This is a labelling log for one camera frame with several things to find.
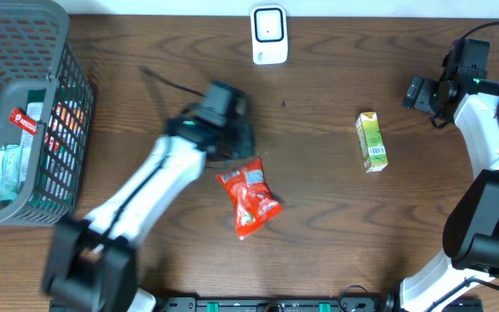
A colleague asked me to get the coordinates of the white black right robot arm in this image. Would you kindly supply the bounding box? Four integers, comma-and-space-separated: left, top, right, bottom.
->
386, 77, 499, 311

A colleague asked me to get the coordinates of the grey plastic shopping basket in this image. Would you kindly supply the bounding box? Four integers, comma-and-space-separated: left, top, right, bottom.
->
0, 1, 94, 226

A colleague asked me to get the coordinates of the small red Nescafe packet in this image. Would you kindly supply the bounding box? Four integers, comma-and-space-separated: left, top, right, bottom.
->
9, 108, 38, 135

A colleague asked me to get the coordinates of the white barcode scanner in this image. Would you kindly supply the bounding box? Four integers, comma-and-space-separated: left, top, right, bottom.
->
250, 5, 288, 65

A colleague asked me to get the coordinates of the yellow green juice carton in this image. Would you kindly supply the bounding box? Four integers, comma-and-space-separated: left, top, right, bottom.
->
355, 112, 388, 173

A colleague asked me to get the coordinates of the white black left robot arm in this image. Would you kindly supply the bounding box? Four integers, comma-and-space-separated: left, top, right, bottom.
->
42, 115, 255, 311

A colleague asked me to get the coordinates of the light green wet wipes pack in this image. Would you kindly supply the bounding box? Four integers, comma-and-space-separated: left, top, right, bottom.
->
0, 145, 23, 201

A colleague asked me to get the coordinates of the red snack bag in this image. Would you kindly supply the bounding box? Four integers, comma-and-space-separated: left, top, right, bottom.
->
216, 158, 283, 240

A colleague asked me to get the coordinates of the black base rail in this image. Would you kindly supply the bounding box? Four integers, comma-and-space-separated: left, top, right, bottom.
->
158, 296, 484, 312

